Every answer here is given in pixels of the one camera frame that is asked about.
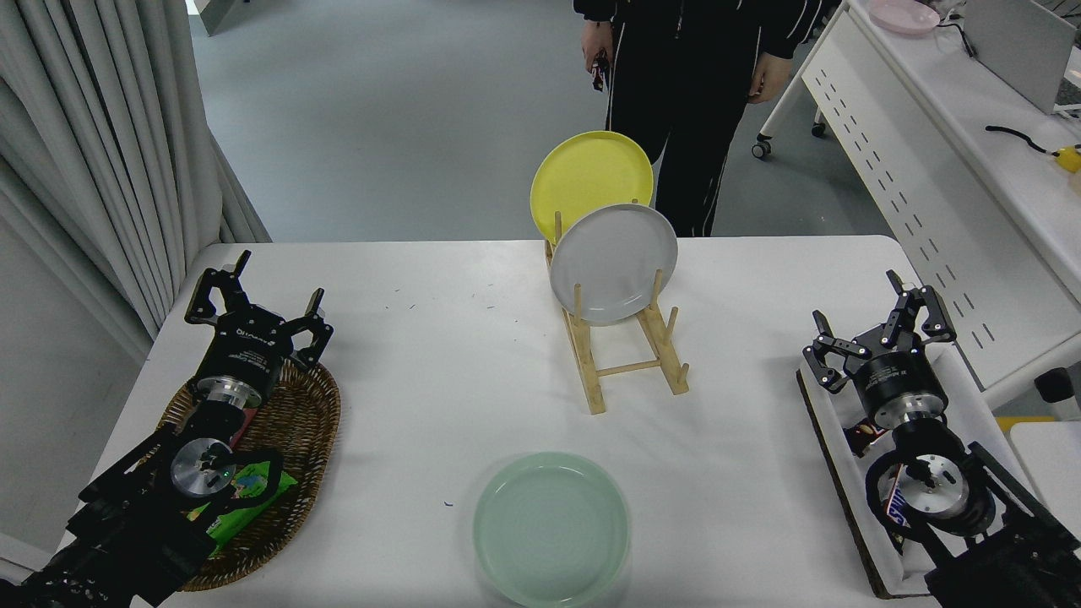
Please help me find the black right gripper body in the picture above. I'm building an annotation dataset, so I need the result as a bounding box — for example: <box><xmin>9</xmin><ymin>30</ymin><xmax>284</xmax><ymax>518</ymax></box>
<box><xmin>852</xmin><ymin>348</ymin><xmax>948</xmax><ymax>415</ymax></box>

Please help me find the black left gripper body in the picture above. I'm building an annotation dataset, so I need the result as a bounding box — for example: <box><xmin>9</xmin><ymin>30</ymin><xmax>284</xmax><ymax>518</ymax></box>
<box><xmin>198</xmin><ymin>311</ymin><xmax>294</xmax><ymax>399</ymax></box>

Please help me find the mint green plate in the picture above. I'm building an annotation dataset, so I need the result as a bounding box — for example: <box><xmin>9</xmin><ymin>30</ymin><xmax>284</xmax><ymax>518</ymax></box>
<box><xmin>473</xmin><ymin>451</ymin><xmax>631</xmax><ymax>608</ymax></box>

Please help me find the wooden plate rack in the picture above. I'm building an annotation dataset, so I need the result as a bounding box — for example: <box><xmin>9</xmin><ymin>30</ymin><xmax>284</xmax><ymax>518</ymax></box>
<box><xmin>545</xmin><ymin>211</ymin><xmax>691</xmax><ymax>415</ymax></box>

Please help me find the grey plate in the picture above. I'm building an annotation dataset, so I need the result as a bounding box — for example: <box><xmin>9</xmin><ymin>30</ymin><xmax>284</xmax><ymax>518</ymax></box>
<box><xmin>549</xmin><ymin>204</ymin><xmax>679</xmax><ymax>326</ymax></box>

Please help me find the pink plate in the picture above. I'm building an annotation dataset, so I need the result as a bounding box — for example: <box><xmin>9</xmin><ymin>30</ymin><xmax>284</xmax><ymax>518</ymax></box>
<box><xmin>867</xmin><ymin>0</ymin><xmax>941</xmax><ymax>35</ymax></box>

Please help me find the yellow plate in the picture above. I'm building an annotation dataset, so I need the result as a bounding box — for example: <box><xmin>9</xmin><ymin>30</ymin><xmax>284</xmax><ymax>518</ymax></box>
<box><xmin>530</xmin><ymin>131</ymin><xmax>655</xmax><ymax>246</ymax></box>

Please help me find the person's left hand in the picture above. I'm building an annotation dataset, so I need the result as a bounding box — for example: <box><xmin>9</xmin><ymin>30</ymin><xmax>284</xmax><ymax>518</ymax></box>
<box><xmin>747</xmin><ymin>52</ymin><xmax>794</xmax><ymax>106</ymax></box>

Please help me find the person's right hand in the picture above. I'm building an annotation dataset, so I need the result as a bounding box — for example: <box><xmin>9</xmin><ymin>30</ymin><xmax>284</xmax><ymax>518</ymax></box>
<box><xmin>581</xmin><ymin>20</ymin><xmax>611</xmax><ymax>73</ymax></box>

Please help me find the brown bar with white label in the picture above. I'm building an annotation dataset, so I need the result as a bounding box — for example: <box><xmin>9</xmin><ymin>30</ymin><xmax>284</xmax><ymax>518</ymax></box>
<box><xmin>846</xmin><ymin>421</ymin><xmax>888</xmax><ymax>458</ymax></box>

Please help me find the brown wicker basket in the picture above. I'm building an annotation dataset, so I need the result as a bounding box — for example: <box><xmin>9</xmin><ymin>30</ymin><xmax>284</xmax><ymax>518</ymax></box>
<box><xmin>156</xmin><ymin>359</ymin><xmax>342</xmax><ymax>592</ymax></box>

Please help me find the brown Snickers bar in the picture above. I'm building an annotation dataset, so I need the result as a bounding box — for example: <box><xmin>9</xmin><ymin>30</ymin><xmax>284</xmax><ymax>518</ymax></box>
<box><xmin>880</xmin><ymin>480</ymin><xmax>911</xmax><ymax>531</ymax></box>

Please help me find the white tray with brown rim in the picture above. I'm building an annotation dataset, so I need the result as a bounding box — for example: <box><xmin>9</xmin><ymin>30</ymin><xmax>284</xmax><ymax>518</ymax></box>
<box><xmin>796</xmin><ymin>345</ymin><xmax>1048</xmax><ymax>599</ymax></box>

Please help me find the green snack packet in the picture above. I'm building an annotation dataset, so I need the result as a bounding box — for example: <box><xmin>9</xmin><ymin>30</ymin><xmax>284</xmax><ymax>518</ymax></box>
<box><xmin>186</xmin><ymin>460</ymin><xmax>299</xmax><ymax>543</ymax></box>

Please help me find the white perforated desk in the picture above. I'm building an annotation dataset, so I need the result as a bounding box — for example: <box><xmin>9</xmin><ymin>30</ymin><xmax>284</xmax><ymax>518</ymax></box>
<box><xmin>752</xmin><ymin>0</ymin><xmax>1081</xmax><ymax>411</ymax></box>

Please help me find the grey curtain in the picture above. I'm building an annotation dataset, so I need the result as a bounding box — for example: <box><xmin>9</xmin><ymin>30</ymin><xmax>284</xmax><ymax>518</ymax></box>
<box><xmin>0</xmin><ymin>0</ymin><xmax>271</xmax><ymax>364</ymax></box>

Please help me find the grey box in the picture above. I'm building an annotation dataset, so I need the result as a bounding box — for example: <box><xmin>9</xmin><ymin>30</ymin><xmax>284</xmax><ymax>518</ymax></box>
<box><xmin>963</xmin><ymin>0</ymin><xmax>1078</xmax><ymax>115</ymax></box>

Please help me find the person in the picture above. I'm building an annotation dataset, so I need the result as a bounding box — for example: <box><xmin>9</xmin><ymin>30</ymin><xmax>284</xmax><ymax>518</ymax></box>
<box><xmin>574</xmin><ymin>0</ymin><xmax>837</xmax><ymax>237</ymax></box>

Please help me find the black cable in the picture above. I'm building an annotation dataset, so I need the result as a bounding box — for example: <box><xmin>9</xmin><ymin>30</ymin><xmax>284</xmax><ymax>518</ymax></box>
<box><xmin>984</xmin><ymin>124</ymin><xmax>1057</xmax><ymax>157</ymax></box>

